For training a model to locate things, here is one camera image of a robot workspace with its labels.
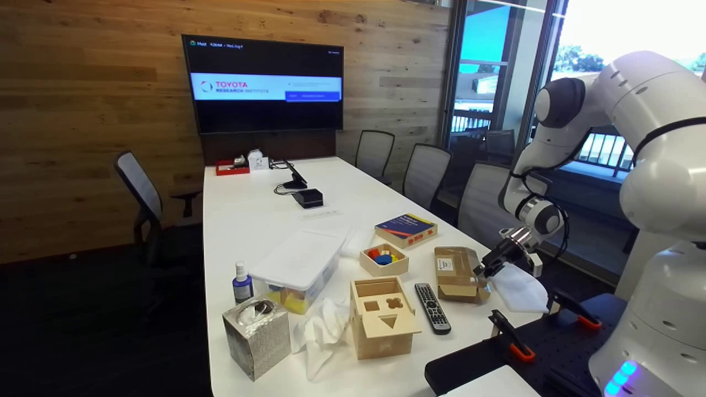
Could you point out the grey office chair left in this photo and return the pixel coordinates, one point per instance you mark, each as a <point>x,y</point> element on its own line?
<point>157,243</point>

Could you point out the small wooden toy tray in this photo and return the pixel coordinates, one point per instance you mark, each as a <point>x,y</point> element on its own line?
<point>384,261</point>

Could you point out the office chair middle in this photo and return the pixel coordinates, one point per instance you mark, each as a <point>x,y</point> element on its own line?
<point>425,172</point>

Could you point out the office chair near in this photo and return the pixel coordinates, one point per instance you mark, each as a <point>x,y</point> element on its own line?
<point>480,211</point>

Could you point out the left orange black clamp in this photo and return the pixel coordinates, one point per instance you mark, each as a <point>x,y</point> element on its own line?
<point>515,345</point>

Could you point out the crumpled white tissue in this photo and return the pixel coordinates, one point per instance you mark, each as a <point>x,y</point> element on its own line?
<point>320,333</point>

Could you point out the colourful wooden puzzle box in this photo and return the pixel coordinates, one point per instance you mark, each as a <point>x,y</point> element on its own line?
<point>406,229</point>

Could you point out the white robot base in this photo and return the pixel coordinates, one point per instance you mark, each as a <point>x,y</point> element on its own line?
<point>659,347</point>

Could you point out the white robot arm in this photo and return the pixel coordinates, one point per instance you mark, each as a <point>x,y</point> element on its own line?
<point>659,106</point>

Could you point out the right orange black clamp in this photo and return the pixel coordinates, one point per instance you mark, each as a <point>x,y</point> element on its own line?
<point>560,301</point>

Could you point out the wall mounted tv screen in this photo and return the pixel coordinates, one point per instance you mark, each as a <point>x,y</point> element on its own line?
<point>258,86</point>

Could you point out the brown cardboard box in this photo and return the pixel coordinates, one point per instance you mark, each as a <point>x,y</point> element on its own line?
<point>456,277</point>

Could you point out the blue hand sanitizer bottle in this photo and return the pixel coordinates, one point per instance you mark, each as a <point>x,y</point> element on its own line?
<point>241,285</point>

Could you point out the orange black clamp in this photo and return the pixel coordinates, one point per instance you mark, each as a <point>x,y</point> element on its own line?
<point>515,345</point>
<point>560,301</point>

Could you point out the white tissue pack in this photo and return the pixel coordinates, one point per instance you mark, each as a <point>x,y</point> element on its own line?
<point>256,161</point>

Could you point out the clear plastic bag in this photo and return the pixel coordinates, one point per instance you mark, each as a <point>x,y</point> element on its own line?
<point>519,289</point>

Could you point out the office chair far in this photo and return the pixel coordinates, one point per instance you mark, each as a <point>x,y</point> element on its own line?
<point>373,153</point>

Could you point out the black conference phone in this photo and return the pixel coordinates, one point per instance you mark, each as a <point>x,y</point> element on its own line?
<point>310,199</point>

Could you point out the wooden shape sorter box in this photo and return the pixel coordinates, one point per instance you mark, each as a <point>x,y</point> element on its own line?
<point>383,318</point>

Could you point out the black tablet stand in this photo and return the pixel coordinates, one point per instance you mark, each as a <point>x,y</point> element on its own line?
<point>295,183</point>

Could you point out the grey tissue box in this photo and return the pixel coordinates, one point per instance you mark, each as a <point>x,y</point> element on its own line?
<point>256,335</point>

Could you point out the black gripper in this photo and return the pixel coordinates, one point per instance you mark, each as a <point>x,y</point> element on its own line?
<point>517,248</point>

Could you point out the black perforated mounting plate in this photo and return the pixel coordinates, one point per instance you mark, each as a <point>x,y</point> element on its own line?
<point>560,369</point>

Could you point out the red box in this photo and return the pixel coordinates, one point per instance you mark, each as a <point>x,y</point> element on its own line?
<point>230,168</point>

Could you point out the black silver remote control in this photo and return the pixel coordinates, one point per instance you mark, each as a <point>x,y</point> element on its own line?
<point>431,307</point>

